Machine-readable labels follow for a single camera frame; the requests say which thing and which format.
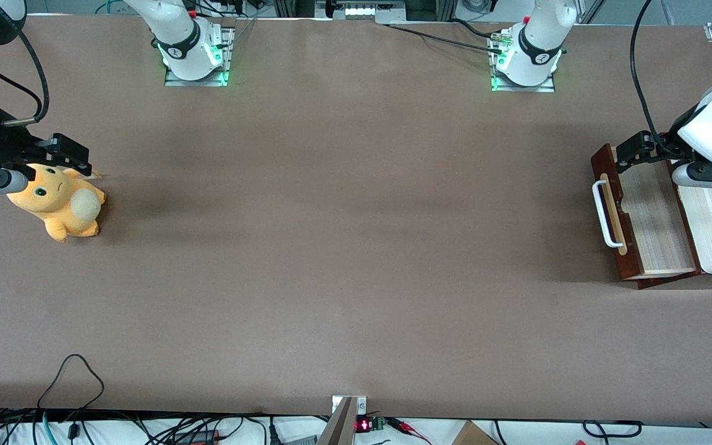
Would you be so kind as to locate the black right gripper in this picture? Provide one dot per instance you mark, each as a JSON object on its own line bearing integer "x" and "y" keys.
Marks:
{"x": 5, "y": 146}

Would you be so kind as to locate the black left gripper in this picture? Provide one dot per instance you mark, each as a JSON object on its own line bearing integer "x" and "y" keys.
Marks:
{"x": 669, "y": 146}

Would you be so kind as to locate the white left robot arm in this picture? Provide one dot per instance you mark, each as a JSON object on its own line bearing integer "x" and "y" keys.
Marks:
{"x": 538, "y": 43}

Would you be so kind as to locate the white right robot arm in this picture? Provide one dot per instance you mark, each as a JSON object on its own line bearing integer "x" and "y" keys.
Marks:
{"x": 177, "y": 43}

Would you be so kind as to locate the orange plush dinosaur toy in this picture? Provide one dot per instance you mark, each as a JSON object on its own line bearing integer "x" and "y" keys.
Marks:
{"x": 62, "y": 213}

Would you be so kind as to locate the white cabinet box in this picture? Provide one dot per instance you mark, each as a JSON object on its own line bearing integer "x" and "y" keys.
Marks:
{"x": 690, "y": 230}

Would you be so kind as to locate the brown cardboard box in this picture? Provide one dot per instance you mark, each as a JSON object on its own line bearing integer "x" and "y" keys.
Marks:
{"x": 473, "y": 436}

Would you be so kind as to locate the circuit board with red display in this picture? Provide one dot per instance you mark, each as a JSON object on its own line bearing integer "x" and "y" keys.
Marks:
{"x": 363, "y": 425}

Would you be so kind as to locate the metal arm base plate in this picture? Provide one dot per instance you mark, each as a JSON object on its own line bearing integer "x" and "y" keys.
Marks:
{"x": 541, "y": 88}
{"x": 173, "y": 80}

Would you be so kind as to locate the metal frame with light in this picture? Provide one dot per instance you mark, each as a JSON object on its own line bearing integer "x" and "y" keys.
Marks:
{"x": 362, "y": 11}

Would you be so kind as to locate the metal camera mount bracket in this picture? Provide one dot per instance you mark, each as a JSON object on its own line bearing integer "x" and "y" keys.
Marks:
{"x": 343, "y": 426}

